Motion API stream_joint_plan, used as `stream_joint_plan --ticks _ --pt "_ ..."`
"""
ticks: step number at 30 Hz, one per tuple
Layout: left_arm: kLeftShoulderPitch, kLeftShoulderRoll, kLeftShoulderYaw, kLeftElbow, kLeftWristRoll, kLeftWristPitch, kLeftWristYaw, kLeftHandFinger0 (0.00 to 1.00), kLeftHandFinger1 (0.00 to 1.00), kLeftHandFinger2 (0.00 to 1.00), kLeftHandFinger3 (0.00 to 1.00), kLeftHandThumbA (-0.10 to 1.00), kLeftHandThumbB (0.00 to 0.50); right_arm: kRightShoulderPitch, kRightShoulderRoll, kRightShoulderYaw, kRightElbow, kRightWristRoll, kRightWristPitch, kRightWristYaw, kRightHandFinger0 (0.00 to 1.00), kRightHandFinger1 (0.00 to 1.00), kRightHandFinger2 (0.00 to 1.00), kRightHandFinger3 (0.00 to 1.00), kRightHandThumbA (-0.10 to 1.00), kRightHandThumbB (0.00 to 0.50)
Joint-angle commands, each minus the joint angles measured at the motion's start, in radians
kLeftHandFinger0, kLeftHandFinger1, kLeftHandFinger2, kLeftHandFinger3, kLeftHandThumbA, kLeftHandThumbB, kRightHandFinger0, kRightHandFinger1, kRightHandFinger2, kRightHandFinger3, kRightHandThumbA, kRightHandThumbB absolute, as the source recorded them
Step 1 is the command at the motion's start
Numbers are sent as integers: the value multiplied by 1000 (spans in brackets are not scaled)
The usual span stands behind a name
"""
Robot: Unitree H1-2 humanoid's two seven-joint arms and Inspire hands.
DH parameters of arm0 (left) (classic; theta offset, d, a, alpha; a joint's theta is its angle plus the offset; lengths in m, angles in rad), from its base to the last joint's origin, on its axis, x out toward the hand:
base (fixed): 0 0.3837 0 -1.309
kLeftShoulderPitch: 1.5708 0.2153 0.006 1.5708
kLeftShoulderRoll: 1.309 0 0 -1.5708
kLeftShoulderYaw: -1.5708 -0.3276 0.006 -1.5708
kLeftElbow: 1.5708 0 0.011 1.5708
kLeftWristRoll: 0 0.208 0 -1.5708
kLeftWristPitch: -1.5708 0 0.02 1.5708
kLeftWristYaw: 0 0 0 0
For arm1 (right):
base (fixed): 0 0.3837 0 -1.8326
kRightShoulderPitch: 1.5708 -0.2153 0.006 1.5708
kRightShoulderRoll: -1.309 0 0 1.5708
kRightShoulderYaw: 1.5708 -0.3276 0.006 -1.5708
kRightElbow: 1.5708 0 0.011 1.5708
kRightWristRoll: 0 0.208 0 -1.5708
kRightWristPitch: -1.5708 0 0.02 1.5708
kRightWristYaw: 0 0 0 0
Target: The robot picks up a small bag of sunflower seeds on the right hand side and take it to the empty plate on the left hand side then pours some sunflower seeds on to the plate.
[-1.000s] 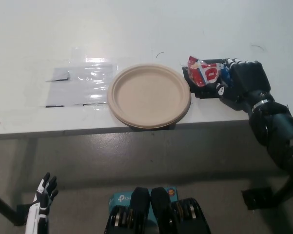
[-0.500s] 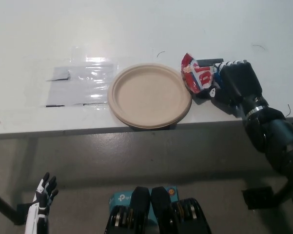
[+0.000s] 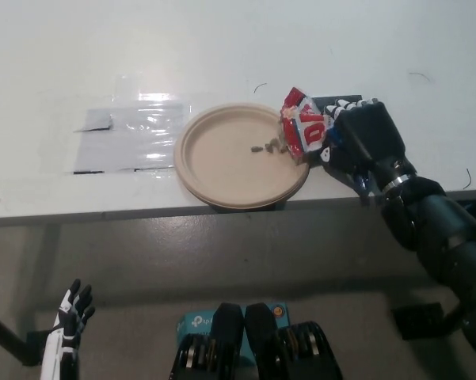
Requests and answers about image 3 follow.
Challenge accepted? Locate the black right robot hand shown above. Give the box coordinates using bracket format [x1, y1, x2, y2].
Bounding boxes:
[320, 97, 417, 198]

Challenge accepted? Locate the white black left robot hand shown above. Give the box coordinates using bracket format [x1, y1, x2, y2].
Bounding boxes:
[39, 279, 97, 380]

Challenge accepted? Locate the red blue sunflower seeds bag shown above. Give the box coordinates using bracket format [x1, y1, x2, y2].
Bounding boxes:
[278, 86, 372, 196]

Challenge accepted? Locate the pile of sunflower seeds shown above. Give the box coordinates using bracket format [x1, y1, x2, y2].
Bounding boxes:
[249, 136, 289, 156]

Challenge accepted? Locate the beige paper plate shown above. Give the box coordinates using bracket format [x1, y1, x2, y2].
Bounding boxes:
[173, 102, 312, 203]
[181, 173, 312, 209]

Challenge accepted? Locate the black left robot body block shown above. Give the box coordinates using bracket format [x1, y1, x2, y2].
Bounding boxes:
[168, 302, 246, 380]

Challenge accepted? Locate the black floor tape patch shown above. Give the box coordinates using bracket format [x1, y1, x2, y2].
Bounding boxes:
[25, 328, 59, 363]
[391, 302, 447, 340]

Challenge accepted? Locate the teal router box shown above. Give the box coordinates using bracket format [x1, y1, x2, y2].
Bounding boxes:
[176, 302, 290, 365]

